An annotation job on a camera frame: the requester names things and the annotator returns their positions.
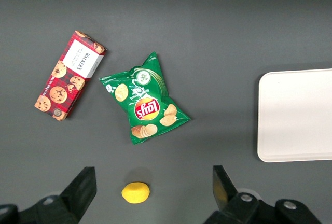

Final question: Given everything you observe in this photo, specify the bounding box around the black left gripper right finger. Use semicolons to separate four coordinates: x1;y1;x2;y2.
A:
203;165;275;224

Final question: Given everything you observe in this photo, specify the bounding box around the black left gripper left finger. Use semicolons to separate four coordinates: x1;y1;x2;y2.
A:
18;166;97;224

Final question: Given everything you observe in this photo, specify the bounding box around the beige plastic tray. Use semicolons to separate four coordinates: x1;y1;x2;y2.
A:
257;68;332;163

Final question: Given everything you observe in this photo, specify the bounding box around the yellow lemon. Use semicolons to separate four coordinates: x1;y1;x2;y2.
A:
121;181;151;205

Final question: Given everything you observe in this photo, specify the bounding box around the green Lay's chips bag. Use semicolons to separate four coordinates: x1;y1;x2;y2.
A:
98;51;191;146

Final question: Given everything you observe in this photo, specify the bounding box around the red Walkers cookie box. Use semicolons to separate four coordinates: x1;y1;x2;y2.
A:
34;30;108;122

